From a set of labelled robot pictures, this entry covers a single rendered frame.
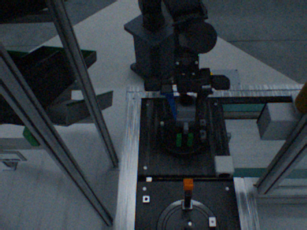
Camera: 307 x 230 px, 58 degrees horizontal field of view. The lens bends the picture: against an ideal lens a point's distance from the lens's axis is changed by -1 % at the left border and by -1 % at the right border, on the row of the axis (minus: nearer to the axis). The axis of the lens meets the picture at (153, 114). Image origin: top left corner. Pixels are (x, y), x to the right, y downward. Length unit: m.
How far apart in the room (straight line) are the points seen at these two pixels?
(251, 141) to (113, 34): 0.72
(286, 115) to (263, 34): 2.19
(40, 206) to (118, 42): 0.69
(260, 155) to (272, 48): 1.80
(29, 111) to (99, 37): 0.94
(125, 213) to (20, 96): 0.47
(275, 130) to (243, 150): 0.31
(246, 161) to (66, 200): 0.52
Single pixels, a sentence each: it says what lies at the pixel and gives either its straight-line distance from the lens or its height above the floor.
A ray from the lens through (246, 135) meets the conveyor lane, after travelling 0.86.
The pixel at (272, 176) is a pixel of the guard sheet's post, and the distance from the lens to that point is 0.65.
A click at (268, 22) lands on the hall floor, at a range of 2.83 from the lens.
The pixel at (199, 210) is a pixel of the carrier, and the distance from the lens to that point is 0.68.
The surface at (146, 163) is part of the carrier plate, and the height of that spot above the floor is 0.97.
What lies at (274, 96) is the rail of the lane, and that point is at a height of 0.96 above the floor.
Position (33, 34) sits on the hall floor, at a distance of 2.87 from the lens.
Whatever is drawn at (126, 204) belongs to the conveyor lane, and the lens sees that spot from 0.72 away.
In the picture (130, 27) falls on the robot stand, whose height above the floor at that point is 1.06.
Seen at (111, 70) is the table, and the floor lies 0.86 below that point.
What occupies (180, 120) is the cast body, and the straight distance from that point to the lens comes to 0.66.
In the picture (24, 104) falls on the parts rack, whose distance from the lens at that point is 0.32.
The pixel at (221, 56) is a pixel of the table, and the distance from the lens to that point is 1.14.
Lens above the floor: 1.64
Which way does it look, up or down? 55 degrees down
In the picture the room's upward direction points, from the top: 4 degrees counter-clockwise
